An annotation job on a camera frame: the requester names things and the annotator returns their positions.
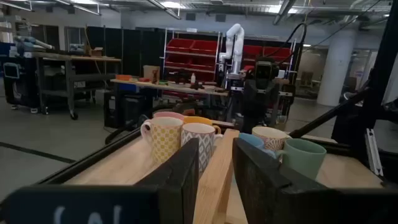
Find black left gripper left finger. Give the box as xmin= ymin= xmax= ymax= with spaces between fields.
xmin=0 ymin=138 xmax=200 ymax=224

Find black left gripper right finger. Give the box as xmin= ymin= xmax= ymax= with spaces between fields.
xmin=232 ymin=138 xmax=398 ymax=224

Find floral patterned mug yellow rim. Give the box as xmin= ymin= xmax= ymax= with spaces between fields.
xmin=251 ymin=126 xmax=292 ymax=152

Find blue mug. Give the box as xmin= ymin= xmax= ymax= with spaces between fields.
xmin=238 ymin=133 xmax=277 ymax=159

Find white mug yellow dot pattern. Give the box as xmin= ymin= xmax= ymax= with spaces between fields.
xmin=140 ymin=116 xmax=184 ymax=164

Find green faceted mug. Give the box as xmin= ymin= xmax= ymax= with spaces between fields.
xmin=275 ymin=138 xmax=328 ymax=181

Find white mug grey diamond pattern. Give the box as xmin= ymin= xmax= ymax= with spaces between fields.
xmin=180 ymin=122 xmax=223 ymax=174

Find yellow faceted mug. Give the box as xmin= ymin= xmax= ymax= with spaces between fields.
xmin=183 ymin=116 xmax=222 ymax=135

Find pink faceted mug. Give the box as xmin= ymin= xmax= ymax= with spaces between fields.
xmin=152 ymin=111 xmax=185 ymax=121

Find wooden slatted tray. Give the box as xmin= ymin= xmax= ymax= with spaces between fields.
xmin=192 ymin=128 xmax=249 ymax=224

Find shelf with red bins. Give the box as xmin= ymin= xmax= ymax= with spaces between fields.
xmin=242 ymin=39 xmax=296 ymax=71
xmin=163 ymin=30 xmax=223 ymax=83

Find white round pillar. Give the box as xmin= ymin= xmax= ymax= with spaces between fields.
xmin=317 ymin=29 xmax=357 ymax=107

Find wooden table with clutter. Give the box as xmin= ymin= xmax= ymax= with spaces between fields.
xmin=110 ymin=77 xmax=229 ymax=128

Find black computer case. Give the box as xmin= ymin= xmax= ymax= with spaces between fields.
xmin=104 ymin=91 xmax=153 ymax=128

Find black partition panels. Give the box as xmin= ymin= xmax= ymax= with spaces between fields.
xmin=86 ymin=26 xmax=165 ymax=78

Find metal workbench wooden top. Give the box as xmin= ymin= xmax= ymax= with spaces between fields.
xmin=30 ymin=51 xmax=123 ymax=121

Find dark equipment cart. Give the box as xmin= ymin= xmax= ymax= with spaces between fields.
xmin=0 ymin=42 xmax=41 ymax=114

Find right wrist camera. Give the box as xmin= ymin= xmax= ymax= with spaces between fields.
xmin=254 ymin=60 xmax=280 ymax=82

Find thick black cable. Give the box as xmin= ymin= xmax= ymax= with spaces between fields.
xmin=266 ymin=22 xmax=308 ymax=65

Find silver metal bracket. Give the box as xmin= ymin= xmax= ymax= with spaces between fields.
xmin=365 ymin=128 xmax=384 ymax=177

